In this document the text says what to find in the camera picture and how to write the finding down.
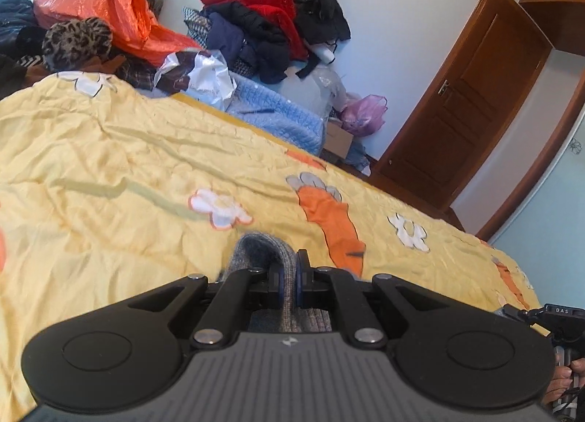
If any grey navy knit sweater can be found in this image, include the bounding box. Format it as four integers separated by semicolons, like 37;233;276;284
218;232;332;333

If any person's right hand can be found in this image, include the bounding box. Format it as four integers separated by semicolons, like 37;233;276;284
541;359;585;405

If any cardboard box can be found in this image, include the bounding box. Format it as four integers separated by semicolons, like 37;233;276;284
321;121;354;161

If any light blue quilted blanket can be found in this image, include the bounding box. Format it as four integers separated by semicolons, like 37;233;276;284
225;72;327;157

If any pink plastic bag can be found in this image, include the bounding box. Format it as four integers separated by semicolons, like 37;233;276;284
340;95;388;138

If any yellow carrot print bedsheet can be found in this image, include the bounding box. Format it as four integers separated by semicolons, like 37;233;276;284
1;73;539;421

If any grey bundle under pile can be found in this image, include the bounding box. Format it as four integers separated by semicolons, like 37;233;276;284
270;63;347;118

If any white crumpled plastic bag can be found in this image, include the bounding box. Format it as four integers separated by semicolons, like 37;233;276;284
153;49;237;111

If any brown wooden door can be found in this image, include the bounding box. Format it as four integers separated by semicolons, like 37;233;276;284
373;0;552;210

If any dark navy jacket on pile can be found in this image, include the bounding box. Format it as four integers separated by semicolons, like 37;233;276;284
201;1;291;84

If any red garment on pile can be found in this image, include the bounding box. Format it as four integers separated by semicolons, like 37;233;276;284
200;0;308;61

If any leopard print garment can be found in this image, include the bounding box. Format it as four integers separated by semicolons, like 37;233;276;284
42;17;113;73

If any orange plastic bag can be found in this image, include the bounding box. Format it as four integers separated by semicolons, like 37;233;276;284
33;0;198;67

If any dark patterned garment at left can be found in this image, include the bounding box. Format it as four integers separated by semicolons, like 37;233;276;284
1;0;46;98

